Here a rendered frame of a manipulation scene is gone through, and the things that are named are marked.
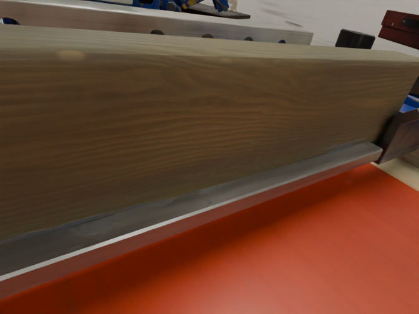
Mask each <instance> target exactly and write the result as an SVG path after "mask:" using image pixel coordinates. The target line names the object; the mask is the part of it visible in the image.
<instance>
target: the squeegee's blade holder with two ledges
mask: <svg viewBox="0 0 419 314"><path fill-rule="evenodd" d="M382 151H383V149H382V148H381V147H379V146H377V145H375V144H373V143H371V142H369V141H368V142H365V143H361V144H359V145H355V146H351V147H348V148H344V149H341V150H337V151H333V152H330V153H326V154H324V155H320V156H316V157H313V158H309V159H305V160H302V161H298V162H296V163H292V164H288V165H285V166H281V167H278V168H274V169H270V170H267V171H263V172H261V173H257V174H253V175H250V176H246V177H243V178H239V179H235V180H232V181H228V182H226V183H222V184H218V185H215V186H212V187H208V188H204V189H200V190H198V191H194V192H191V193H187V194H183V195H181V196H177V197H173V198H169V199H166V200H163V201H159V202H155V203H152V204H148V205H146V206H142V207H138V208H135V209H131V210H128V211H124V212H120V213H118V214H114V215H111V216H107V217H103V218H100V219H96V220H93V221H89V222H85V223H83V224H79V225H76V226H72V227H68V228H65V229H61V230H58V231H54V232H50V233H48V234H44V235H40V236H37V237H33V238H30V239H26V240H22V241H20V242H16V243H13V244H9V245H5V246H2V247H0V299H3V298H6V297H9V296H11V295H14V294H17V293H19V292H22V291H25V290H28V289H30V288H33V287H36V286H38V285H41V284H43V283H46V282H50V281H51V280H55V279H57V278H60V277H63V276H65V275H68V274H71V273H73V272H76V271H79V270H82V269H84V268H87V267H90V266H92V265H95V264H98V263H101V262H103V261H106V260H108V259H112V258H114V257H117V256H119V255H122V254H125V253H127V252H130V251H133V250H135V249H139V248H141V247H144V246H146V245H149V244H152V243H154V242H157V241H159V240H162V239H166V238H168V237H171V236H173V235H176V234H179V233H181V232H184V231H187V230H190V229H192V228H195V227H198V226H201V225H203V224H206V223H208V222H211V221H214V220H217V219H219V218H222V217H224V216H228V215H230V214H233V213H235V212H238V211H241V210H243V209H246V208H249V207H252V206H255V205H257V204H260V203H262V202H265V201H268V200H270V199H274V198H275V197H279V196H282V195H284V194H287V193H290V192H292V191H295V190H297V189H300V188H303V187H306V186H308V185H311V184H314V183H317V182H319V181H322V180H325V179H327V178H330V177H333V176H335V175H338V174H341V173H344V172H346V171H349V170H351V169H354V168H358V167H359V166H363V165H365V164H368V163H371V162H373V161H376V160H378V159H379V157H380V155H381V153H382Z"/></svg>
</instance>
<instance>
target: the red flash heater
mask: <svg viewBox="0 0 419 314"><path fill-rule="evenodd" d="M404 18H409V19H415V20H419V15H417V14H410V13H405V12H398V11H392V10H387V11H386V13H385V16H384V18H383V21H382V23H381V25H382V28H381V30H380V33H379V35H378V37H379V38H382V39H386V40H389V41H392V42H395V43H398V44H401V45H405V46H407V47H411V48H414V49H417V50H419V29H418V28H415V27H410V26H404V25H402V22H403V20H404Z"/></svg>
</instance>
